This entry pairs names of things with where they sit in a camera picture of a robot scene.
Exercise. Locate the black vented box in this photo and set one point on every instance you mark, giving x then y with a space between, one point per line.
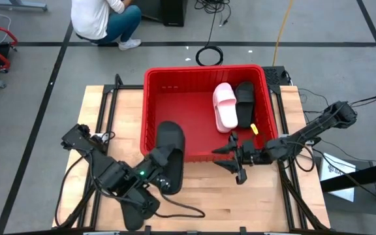
274 75

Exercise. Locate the black rubber slide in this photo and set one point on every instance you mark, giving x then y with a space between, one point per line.
132 218
245 104
175 140

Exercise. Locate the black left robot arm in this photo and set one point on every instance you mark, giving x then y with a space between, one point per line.
109 173

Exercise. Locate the red plastic bin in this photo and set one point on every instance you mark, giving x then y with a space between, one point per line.
188 111

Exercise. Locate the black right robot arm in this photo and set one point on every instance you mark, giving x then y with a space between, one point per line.
305 134

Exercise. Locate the large black case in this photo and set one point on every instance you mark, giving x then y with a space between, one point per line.
171 11

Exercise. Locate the black metal stand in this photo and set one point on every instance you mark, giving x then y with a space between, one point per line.
361 176

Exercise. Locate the white printed sheet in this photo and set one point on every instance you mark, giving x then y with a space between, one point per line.
338 182

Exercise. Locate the grey metal base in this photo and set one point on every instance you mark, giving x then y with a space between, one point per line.
18 4

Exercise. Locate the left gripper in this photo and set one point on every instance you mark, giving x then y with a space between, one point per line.
152 173

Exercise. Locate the person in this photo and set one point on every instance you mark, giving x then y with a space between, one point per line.
93 19

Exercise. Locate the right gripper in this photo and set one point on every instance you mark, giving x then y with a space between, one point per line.
255 153

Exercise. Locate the black aluminium frame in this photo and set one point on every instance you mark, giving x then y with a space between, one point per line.
101 107
286 196

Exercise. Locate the small yellow tag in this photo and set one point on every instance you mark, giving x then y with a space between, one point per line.
254 129

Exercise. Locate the pink foam slide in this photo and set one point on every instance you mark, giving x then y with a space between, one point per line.
225 107

